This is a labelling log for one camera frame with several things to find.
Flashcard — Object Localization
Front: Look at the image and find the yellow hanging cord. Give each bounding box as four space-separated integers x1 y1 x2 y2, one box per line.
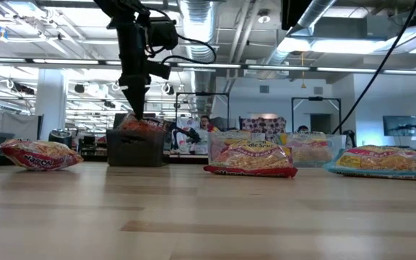
300 51 307 90

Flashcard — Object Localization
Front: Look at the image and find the slanted silver ceiling duct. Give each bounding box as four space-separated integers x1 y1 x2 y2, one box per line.
256 0 339 79

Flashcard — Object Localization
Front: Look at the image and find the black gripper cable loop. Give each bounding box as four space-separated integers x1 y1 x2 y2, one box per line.
146 5 218 66

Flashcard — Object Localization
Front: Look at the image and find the red Maruchan ramen pack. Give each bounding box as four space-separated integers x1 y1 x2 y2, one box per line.
0 139 85 172
209 123 263 163
203 139 299 179

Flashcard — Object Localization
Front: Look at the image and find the black computer monitor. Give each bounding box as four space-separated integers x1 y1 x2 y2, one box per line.
113 113 126 130

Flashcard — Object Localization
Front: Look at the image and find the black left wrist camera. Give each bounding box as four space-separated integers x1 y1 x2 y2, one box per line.
149 17 179 51

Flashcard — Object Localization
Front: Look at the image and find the clear plastic bin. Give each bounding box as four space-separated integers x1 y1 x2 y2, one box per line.
275 132 347 169
207 130 267 168

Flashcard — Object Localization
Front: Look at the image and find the dark wall screen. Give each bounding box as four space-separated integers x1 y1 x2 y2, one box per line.
382 115 416 137

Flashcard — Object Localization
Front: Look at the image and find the white pillar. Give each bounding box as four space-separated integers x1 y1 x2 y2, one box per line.
34 68 67 142

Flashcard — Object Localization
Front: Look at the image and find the grey cubicle partition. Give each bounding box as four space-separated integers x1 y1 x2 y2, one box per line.
0 112 39 140

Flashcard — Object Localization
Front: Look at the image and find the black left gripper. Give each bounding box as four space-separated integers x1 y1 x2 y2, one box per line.
116 19 172 121

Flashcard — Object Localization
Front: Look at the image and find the patterned hanging cloth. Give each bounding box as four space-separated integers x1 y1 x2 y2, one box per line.
239 116 287 135

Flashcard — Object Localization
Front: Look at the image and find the long ceiling light bar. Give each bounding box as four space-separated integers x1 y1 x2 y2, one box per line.
0 56 416 77

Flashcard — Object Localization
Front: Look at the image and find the black and silver pot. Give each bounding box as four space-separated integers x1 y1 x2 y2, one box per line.
48 129 74 146

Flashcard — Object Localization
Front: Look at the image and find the white ceiling sensor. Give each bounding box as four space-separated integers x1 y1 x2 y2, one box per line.
256 9 272 25

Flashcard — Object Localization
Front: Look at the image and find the black plastic bin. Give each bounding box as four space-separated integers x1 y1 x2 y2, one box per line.
105 129 166 168

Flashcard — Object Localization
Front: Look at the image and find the black rectangular frame stand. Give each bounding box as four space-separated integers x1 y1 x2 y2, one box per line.
290 96 342 135
175 92 230 133

